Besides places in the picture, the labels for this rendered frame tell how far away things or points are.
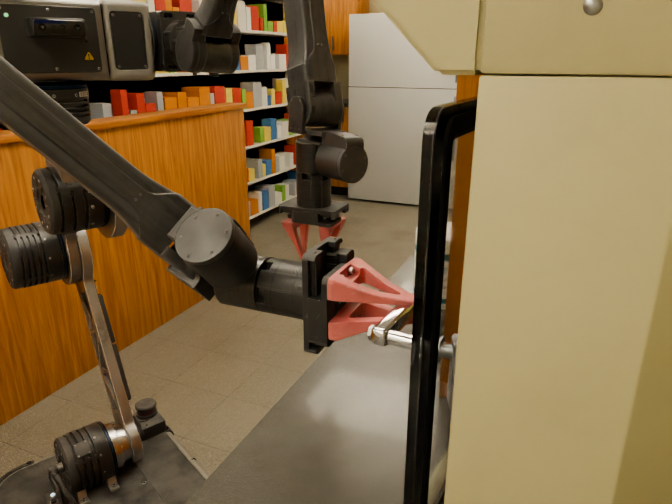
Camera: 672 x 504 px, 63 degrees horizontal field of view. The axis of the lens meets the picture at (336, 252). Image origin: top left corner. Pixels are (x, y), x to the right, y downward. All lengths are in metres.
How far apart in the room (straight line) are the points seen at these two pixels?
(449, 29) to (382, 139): 5.23
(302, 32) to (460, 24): 0.56
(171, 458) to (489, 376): 1.58
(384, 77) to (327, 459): 4.96
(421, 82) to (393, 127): 0.50
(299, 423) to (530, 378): 0.47
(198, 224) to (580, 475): 0.36
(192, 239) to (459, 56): 0.29
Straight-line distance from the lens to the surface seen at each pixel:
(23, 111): 0.60
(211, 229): 0.51
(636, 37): 0.34
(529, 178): 0.34
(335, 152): 0.82
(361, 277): 0.54
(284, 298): 0.53
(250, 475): 0.73
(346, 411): 0.82
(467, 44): 0.34
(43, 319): 2.69
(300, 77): 0.87
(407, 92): 5.45
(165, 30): 1.28
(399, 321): 0.48
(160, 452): 1.94
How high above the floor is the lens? 1.42
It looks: 20 degrees down
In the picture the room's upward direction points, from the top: straight up
